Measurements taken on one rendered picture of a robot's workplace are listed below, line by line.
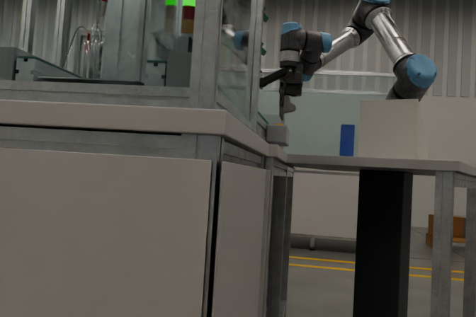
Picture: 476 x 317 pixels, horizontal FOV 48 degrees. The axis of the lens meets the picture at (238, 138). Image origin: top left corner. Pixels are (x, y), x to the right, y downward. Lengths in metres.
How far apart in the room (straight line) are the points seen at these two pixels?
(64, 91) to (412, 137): 1.42
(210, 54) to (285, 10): 10.41
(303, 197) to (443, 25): 6.10
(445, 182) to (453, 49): 9.55
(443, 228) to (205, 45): 1.07
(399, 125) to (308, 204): 4.08
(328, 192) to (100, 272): 5.37
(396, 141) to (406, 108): 0.12
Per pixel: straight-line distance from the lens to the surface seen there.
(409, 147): 1.94
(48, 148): 0.70
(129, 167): 0.65
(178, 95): 0.67
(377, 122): 1.99
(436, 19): 11.18
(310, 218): 5.98
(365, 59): 10.84
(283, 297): 2.75
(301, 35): 2.02
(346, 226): 5.99
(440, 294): 1.62
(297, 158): 1.68
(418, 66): 2.06
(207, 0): 0.70
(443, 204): 1.59
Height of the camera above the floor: 0.79
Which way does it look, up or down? 4 degrees up
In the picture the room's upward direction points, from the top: 4 degrees clockwise
